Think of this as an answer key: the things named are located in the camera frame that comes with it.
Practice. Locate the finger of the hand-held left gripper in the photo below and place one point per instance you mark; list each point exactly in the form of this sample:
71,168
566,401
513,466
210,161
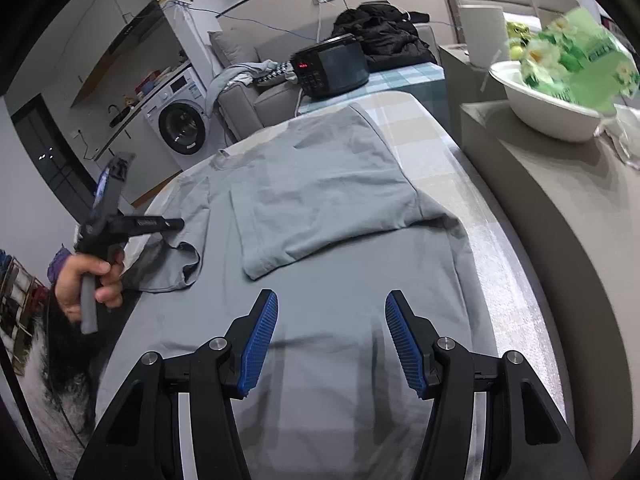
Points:
111,180
155,223

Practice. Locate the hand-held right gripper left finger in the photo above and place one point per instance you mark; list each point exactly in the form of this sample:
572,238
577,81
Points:
259,340

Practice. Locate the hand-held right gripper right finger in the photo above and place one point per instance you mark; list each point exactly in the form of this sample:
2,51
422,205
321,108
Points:
402,340

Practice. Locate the grey t-shirt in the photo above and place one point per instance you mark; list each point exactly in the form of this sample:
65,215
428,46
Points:
320,240

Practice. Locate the person's left forearm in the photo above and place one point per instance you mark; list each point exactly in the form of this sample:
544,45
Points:
67,355

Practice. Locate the person's left hand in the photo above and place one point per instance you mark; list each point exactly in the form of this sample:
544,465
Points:
75,280

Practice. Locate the kitchen counter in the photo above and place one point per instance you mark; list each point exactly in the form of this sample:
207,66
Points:
125,115

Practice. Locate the white washing machine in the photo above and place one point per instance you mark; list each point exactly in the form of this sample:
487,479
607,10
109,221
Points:
176,112

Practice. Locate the cluttered storage shelf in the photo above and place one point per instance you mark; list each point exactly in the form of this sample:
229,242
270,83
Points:
20,305

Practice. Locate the grey garment on sofa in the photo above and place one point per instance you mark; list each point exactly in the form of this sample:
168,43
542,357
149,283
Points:
235,76

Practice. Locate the grey sofa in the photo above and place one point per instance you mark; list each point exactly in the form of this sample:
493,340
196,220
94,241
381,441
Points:
245,80

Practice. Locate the black white striped cloth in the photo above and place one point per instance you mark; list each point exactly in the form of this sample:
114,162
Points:
275,74

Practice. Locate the beige bedside cabinet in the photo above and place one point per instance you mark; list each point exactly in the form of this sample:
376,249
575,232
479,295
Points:
565,230

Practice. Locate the black cooker with red display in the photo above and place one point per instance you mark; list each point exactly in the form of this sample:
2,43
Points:
332,67

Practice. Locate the white bowl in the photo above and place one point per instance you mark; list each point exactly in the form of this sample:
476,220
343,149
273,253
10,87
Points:
545,105

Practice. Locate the black jacket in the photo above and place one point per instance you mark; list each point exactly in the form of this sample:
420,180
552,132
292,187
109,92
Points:
382,35

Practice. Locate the clear plastic bag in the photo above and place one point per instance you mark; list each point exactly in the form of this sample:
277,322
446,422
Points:
625,132

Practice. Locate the white box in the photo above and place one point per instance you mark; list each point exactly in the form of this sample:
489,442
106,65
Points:
482,32

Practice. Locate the green flower-print packet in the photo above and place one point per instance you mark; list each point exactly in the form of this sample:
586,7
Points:
575,57

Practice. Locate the white wall power strip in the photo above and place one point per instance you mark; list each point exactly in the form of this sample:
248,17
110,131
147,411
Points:
177,1

